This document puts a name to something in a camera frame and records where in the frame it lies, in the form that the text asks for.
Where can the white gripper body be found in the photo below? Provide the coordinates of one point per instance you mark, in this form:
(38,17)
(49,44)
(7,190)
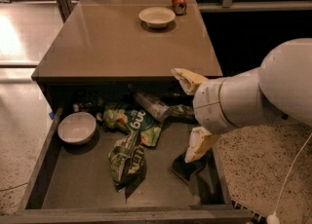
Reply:
(208,104)

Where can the yellow white gripper finger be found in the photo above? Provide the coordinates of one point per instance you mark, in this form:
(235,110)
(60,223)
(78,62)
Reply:
(200,142)
(189,81)

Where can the green jalapeno chip bag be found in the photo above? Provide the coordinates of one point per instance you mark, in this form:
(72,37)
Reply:
(126,160)

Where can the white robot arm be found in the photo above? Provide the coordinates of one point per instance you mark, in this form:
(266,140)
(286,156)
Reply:
(278,92)

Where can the green teal chip bag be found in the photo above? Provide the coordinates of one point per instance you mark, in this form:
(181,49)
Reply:
(125,117)

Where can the white bowl on counter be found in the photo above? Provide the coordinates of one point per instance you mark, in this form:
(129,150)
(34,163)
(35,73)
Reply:
(157,17)

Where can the white bowl in drawer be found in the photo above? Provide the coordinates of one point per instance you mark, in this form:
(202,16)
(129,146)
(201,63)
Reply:
(77,128)

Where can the dark glass bottle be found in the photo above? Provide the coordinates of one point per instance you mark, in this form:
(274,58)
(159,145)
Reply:
(182,112)

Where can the blue yellow sponge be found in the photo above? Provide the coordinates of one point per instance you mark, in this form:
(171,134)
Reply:
(184,170)

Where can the clear plastic water bottle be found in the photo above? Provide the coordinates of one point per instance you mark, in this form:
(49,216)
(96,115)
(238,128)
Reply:
(153,105)

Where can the orange soda can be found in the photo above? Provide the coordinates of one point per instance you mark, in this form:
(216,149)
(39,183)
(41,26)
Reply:
(179,7)

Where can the white floor vent grille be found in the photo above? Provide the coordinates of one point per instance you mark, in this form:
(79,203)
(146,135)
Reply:
(257,218)

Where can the dark bottle back left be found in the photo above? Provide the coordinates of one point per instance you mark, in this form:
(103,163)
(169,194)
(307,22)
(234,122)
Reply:
(87,101)

